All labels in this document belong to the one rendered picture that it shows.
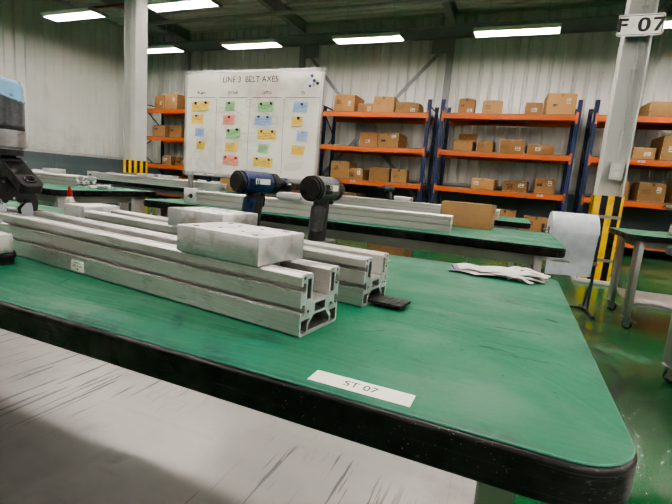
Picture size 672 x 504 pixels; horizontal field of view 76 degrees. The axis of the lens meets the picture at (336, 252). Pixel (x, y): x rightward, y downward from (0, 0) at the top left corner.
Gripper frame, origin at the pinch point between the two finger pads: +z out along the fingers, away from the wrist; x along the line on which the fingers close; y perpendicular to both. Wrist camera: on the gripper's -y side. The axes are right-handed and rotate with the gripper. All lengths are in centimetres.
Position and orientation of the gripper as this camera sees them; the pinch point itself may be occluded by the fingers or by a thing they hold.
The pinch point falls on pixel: (13, 236)
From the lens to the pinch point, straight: 126.0
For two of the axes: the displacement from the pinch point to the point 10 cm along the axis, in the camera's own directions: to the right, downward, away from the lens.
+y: -8.7, -1.5, 4.7
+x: -4.9, 1.0, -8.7
